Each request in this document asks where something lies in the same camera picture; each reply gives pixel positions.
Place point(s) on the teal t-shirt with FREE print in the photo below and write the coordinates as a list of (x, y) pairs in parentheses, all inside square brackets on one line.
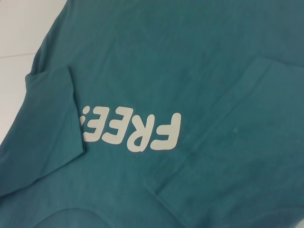
[(166, 71)]

